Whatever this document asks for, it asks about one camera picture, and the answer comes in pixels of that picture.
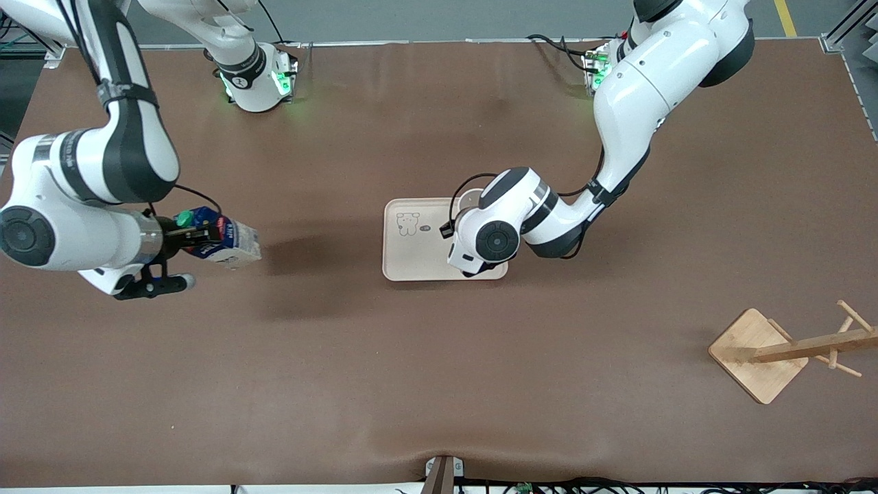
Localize brown table mat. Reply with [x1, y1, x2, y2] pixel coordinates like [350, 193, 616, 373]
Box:
[0, 38, 878, 489]

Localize black left base cables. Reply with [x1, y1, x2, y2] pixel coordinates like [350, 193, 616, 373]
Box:
[526, 33, 606, 78]

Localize aluminium frame profile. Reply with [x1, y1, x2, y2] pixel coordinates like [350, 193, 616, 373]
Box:
[820, 0, 878, 54]
[0, 14, 69, 69]

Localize black right base cable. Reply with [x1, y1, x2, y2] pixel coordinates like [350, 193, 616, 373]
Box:
[257, 0, 304, 50]

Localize cream plastic tray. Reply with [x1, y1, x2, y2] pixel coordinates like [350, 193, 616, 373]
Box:
[382, 197, 509, 282]

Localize wooden mug rack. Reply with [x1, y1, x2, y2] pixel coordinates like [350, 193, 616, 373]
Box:
[708, 299, 878, 405]

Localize metal table clamp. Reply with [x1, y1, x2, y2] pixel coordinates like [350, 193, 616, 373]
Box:
[424, 455, 465, 494]

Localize blue white milk carton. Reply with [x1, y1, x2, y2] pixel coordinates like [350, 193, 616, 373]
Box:
[175, 207, 263, 271]

